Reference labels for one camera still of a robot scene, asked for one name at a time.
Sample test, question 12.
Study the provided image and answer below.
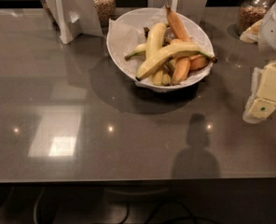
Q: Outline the bread roll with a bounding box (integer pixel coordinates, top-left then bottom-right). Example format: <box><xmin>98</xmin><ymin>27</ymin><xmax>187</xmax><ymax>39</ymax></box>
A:
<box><xmin>240</xmin><ymin>20</ymin><xmax>262</xmax><ymax>43</ymax></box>

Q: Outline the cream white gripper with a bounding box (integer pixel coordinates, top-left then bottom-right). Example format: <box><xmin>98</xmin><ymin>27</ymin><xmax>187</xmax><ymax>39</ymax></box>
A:
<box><xmin>242</xmin><ymin>61</ymin><xmax>276</xmax><ymax>124</ymax></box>

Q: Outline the glass jar of grains right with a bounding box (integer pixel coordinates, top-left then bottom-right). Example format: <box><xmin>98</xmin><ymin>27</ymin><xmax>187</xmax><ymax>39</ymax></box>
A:
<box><xmin>236</xmin><ymin>0</ymin><xmax>276</xmax><ymax>35</ymax></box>

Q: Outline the glass jar of grains left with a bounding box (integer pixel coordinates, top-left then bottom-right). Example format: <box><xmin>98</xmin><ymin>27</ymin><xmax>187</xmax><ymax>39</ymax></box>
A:
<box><xmin>93</xmin><ymin>0</ymin><xmax>116</xmax><ymax>27</ymax></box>

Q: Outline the orange banana right side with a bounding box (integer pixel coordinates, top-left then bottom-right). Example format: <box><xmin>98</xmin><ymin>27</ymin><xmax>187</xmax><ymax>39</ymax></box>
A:
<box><xmin>190</xmin><ymin>55</ymin><xmax>209</xmax><ymax>71</ymax></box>

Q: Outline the upright yellow banana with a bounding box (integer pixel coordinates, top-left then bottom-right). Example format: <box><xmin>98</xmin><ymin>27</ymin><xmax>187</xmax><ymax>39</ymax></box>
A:
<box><xmin>145</xmin><ymin>22</ymin><xmax>167</xmax><ymax>86</ymax></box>

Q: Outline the white ceramic bowl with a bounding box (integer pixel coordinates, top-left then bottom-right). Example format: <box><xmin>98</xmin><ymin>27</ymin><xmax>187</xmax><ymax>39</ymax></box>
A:
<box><xmin>106</xmin><ymin>7</ymin><xmax>213</xmax><ymax>92</ymax></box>

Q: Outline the white paper bowl liner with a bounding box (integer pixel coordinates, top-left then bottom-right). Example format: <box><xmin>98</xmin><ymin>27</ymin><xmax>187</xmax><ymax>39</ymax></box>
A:
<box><xmin>106</xmin><ymin>7</ymin><xmax>217</xmax><ymax>92</ymax></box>

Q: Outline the black cable under table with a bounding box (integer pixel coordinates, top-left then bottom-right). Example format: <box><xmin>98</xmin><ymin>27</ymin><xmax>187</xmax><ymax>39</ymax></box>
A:
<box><xmin>90</xmin><ymin>199</ymin><xmax>226</xmax><ymax>224</ymax></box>

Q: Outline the long yellow front banana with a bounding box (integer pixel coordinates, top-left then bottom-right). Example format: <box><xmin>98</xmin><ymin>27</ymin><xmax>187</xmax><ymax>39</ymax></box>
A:
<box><xmin>135</xmin><ymin>42</ymin><xmax>217</xmax><ymax>81</ymax></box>

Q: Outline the small yellow banana bottom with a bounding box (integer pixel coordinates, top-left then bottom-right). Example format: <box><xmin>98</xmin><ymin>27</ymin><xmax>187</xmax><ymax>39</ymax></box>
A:
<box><xmin>161</xmin><ymin>68</ymin><xmax>172</xmax><ymax>86</ymax></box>

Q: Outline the glass jar of grains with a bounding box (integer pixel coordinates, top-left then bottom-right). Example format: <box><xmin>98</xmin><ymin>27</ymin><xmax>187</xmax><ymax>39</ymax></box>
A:
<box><xmin>93</xmin><ymin>0</ymin><xmax>116</xmax><ymax>27</ymax></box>
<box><xmin>236</xmin><ymin>0</ymin><xmax>276</xmax><ymax>35</ymax></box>

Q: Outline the white paper bag left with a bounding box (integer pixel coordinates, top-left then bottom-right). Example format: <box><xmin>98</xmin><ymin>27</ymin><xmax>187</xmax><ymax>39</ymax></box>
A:
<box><xmin>46</xmin><ymin>0</ymin><xmax>103</xmax><ymax>44</ymax></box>

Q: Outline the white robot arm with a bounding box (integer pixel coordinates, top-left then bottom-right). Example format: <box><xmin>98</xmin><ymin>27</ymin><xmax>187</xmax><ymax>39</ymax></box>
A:
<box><xmin>240</xmin><ymin>2</ymin><xmax>276</xmax><ymax>124</ymax></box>

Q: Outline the small greenish yellow banana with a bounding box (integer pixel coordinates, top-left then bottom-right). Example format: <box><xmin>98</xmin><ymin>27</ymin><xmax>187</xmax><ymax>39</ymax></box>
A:
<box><xmin>124</xmin><ymin>43</ymin><xmax>146</xmax><ymax>61</ymax></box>

